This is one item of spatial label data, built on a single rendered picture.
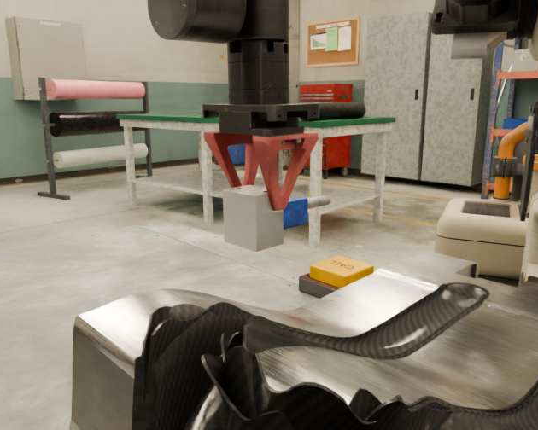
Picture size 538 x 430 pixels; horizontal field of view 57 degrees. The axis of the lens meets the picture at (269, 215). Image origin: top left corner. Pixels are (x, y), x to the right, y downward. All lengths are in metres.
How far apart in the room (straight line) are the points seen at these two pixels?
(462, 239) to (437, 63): 5.05
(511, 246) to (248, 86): 0.75
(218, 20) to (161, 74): 7.44
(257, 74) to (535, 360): 0.31
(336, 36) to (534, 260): 6.50
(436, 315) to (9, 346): 0.42
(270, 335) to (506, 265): 0.90
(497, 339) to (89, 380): 0.26
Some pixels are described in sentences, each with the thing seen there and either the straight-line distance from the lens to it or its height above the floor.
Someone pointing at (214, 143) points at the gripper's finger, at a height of 1.00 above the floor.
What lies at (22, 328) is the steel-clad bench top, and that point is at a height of 0.80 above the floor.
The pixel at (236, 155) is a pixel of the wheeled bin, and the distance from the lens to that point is 7.84.
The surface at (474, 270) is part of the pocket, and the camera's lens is 0.52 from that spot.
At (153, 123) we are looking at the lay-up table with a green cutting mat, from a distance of 4.67.
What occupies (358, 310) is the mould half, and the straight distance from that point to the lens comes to 0.40.
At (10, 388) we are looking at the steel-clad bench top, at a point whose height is 0.80.
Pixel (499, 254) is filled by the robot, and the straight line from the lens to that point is 1.09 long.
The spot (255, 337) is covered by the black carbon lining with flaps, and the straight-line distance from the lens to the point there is 0.23.
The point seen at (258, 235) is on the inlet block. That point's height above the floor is 0.92.
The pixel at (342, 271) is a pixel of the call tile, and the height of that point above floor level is 0.84.
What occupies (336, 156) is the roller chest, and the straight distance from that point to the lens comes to 6.66.
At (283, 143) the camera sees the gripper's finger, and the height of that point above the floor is 1.01.
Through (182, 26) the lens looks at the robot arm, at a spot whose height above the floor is 1.10.
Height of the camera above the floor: 1.05
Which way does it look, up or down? 13 degrees down
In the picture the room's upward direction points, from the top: straight up
